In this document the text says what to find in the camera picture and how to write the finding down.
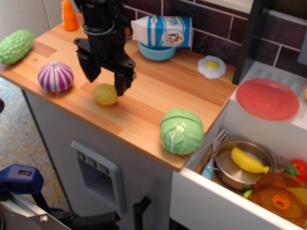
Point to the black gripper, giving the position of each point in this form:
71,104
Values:
106,51

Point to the yellow toy potato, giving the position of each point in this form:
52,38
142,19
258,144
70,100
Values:
105,94

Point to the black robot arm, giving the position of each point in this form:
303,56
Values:
105,26

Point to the red plastic plate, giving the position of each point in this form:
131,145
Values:
267,99

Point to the light blue bowl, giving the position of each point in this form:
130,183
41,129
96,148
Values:
157,53

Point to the purple striped toy onion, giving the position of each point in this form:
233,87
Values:
55,77

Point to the upright orange toy carrot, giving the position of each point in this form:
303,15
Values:
69,19

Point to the blue white milk carton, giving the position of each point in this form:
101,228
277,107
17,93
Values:
168,31

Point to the green toy cabbage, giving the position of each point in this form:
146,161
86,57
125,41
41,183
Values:
181,132

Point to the green toy bitter gourd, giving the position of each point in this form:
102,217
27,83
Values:
15,46

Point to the grey ice dispenser panel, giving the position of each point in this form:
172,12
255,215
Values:
101,177

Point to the toy fried egg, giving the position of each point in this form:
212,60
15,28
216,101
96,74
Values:
211,67

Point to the grey slotted spatula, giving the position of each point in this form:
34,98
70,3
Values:
223,135

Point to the blue clamp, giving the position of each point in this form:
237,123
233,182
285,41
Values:
21,179

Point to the black ribbed clamp grip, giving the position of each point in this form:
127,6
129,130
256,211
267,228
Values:
107,221

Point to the yellow toy banana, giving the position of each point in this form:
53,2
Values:
247,163

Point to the steel pot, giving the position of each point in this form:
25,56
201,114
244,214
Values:
231,174

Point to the green toy piece in sink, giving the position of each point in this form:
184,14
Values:
247,189

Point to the orange transparent lid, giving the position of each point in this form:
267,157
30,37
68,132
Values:
283,195

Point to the red toy strawberry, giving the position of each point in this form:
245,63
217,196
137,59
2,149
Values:
298,169

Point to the black door handle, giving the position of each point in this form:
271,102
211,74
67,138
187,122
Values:
138,211

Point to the light blue utensil handle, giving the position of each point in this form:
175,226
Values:
208,170

